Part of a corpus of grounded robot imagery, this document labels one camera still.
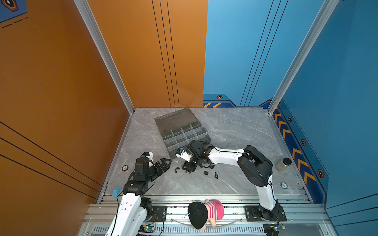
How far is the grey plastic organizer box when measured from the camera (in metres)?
0.98

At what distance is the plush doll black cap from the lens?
0.67 meters

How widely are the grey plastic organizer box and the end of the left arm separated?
0.17m

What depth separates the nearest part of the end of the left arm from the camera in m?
0.63

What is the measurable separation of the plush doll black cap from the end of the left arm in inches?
9.4
